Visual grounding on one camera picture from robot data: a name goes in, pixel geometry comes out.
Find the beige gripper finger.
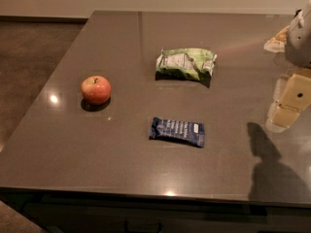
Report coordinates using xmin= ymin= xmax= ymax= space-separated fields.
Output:
xmin=263 ymin=26 xmax=290 ymax=53
xmin=265 ymin=69 xmax=311 ymax=133

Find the red apple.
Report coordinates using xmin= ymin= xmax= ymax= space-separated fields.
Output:
xmin=81 ymin=76 xmax=112 ymax=105

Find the green chip bag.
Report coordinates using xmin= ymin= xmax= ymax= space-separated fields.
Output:
xmin=155 ymin=48 xmax=217 ymax=82

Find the dark blue snack bar wrapper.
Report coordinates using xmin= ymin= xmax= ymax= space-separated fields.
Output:
xmin=149 ymin=117 xmax=205 ymax=148

